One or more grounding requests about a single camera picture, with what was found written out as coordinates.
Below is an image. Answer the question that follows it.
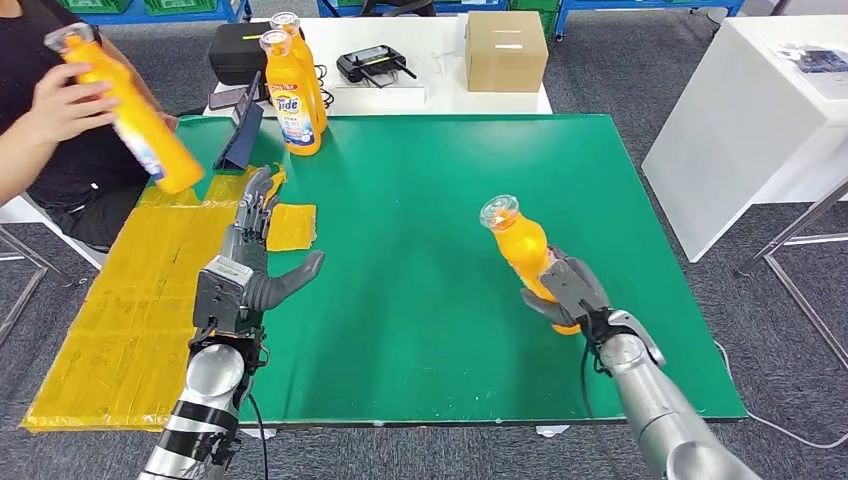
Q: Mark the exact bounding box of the white desk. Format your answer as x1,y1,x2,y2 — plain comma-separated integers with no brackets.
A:
641,16,848,264

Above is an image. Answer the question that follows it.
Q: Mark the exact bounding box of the yellow taped plastic sheet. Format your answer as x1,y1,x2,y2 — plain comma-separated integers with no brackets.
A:
21,165,318,433

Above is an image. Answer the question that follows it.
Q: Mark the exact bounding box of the black carrying case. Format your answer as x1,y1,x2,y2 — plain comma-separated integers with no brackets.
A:
207,21,281,87

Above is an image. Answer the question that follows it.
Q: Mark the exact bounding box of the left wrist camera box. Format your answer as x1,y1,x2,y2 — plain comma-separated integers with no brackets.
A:
192,258,257,336

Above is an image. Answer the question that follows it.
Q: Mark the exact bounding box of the person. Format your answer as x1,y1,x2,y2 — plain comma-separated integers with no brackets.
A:
0,0,180,250

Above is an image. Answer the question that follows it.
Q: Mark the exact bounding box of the white floor cable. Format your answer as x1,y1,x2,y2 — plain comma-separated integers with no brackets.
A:
712,341,848,450

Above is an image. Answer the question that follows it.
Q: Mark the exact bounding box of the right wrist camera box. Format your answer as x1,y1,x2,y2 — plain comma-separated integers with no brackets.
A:
543,258,601,313

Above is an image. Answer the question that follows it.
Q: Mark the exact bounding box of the black coiled cable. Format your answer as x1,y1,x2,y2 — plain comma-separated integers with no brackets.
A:
314,64,337,107

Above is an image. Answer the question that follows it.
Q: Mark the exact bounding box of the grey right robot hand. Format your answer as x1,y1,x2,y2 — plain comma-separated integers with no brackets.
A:
519,246,614,331

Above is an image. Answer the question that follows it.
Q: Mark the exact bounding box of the green plastic crate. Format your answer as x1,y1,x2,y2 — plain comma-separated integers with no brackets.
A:
142,0,220,17
508,0,559,41
56,0,134,15

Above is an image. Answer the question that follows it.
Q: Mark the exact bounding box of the dark printed booklet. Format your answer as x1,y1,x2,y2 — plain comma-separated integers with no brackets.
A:
771,42,848,75

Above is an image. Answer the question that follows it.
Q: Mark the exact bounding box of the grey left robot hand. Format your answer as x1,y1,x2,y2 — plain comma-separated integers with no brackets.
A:
221,165,327,313

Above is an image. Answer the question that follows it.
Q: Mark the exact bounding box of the brown cardboard box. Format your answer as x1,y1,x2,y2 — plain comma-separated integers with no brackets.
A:
464,10,550,94

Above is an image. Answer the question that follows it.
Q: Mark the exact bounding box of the white chair with metal legs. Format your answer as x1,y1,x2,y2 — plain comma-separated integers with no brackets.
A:
0,192,107,346

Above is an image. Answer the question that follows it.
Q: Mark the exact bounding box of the tablet in blue cover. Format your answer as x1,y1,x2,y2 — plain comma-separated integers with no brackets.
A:
211,70,265,174

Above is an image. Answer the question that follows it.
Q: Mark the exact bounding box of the person's right hand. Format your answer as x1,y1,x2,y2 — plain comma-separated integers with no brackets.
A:
25,62,121,149

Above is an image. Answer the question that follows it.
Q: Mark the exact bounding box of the metal table leg frame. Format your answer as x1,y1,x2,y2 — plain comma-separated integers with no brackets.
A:
735,182,848,372

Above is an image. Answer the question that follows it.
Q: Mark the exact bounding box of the orange Tide detergent bottle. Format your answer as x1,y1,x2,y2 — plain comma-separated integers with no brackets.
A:
270,11,329,134
258,28,323,158
44,23,205,195
479,193,584,337

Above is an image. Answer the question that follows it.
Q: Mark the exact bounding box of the blue shelf frame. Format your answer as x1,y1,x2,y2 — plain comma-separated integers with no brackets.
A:
56,0,253,24
553,0,747,38

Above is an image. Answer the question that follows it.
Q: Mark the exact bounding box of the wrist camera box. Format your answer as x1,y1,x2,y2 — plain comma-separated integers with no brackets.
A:
192,258,257,336
543,258,601,313

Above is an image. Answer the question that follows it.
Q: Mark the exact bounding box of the black remote controller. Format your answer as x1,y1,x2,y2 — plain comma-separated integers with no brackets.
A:
335,44,419,89

